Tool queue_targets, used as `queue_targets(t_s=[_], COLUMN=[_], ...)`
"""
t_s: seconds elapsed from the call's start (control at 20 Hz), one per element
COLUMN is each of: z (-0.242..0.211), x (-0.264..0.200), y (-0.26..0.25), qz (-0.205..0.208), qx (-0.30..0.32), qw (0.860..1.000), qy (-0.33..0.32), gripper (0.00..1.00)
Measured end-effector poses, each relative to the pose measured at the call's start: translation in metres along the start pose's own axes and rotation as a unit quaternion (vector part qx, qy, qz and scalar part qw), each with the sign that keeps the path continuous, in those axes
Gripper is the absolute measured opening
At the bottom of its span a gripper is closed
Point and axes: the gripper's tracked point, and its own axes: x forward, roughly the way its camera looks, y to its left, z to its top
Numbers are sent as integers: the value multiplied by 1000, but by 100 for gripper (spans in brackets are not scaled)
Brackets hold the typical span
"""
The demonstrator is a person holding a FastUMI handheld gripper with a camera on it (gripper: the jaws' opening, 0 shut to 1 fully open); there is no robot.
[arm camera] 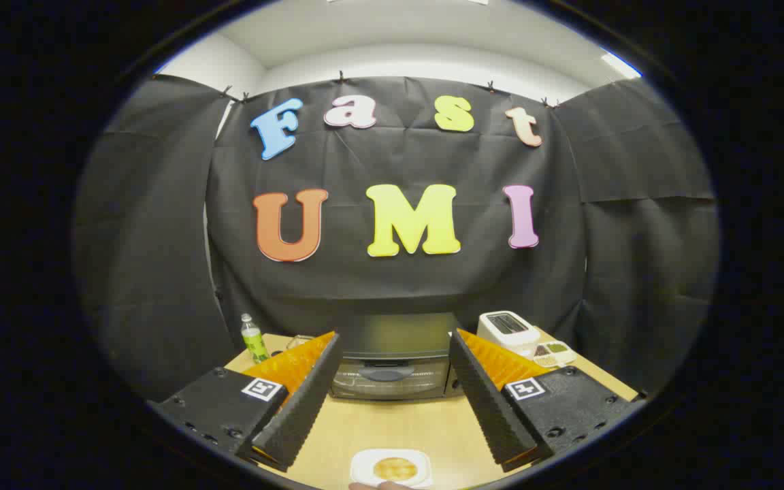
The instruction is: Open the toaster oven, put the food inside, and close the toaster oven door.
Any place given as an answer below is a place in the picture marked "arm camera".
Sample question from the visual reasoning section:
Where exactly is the golden bread bun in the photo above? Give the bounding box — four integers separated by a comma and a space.
373, 457, 420, 481

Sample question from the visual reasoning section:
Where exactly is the white pop-up toaster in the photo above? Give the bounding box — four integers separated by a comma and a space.
477, 311, 541, 358

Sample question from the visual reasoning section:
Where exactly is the white plate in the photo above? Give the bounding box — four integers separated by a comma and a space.
350, 448, 434, 489

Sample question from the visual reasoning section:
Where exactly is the white divided snack dish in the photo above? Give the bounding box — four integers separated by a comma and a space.
532, 340, 578, 368

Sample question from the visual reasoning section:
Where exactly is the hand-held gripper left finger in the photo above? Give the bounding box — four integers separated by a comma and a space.
150, 331, 344, 472

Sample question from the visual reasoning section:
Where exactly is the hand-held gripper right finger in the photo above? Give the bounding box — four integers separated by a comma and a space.
448, 329, 646, 472

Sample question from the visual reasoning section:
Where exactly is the green label plastic bottle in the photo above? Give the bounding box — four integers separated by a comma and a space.
240, 314, 271, 364

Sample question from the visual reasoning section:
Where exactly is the black toaster oven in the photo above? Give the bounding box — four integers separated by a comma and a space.
329, 313, 464, 401

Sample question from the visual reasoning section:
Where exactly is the small ceiling light panel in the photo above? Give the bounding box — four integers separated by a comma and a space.
601, 52, 642, 80

